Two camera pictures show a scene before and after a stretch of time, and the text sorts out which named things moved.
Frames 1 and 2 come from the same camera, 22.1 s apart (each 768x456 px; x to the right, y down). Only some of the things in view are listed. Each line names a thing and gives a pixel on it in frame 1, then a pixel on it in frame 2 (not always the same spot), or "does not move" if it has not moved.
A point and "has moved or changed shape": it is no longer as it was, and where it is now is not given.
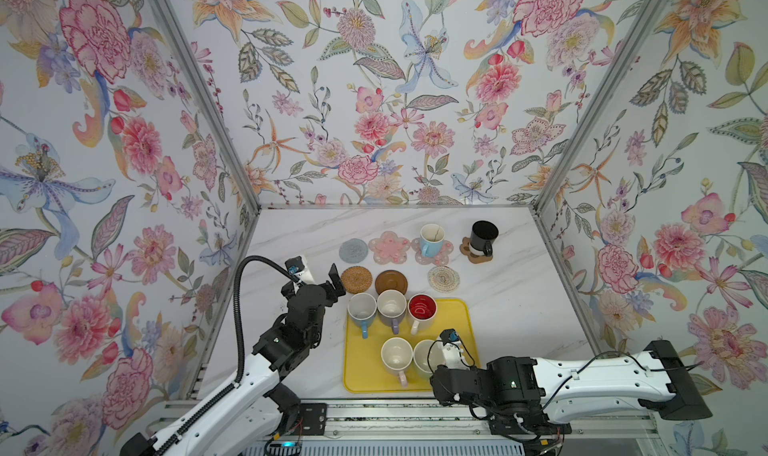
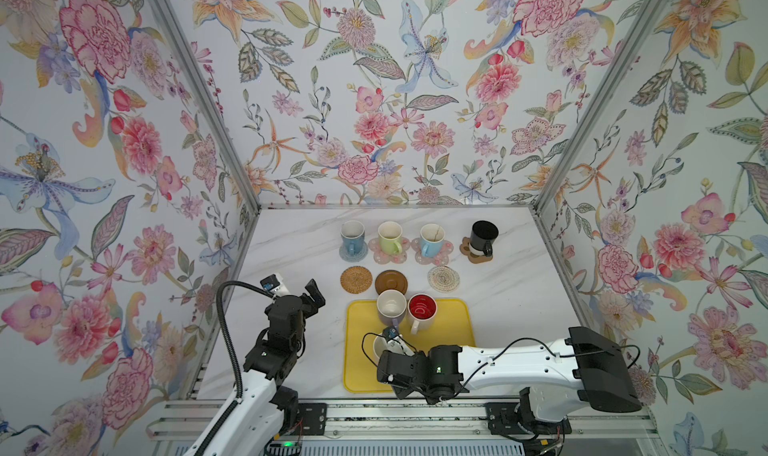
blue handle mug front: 431,240 does not move
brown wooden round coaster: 391,280 does not move
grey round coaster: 353,250 does not move
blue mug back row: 362,308 -> 352,234
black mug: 481,237 does not move
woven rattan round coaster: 356,279 does not move
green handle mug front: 437,355 has moved or changed shape
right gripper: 440,381 -> 393,371
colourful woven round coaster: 444,279 does not move
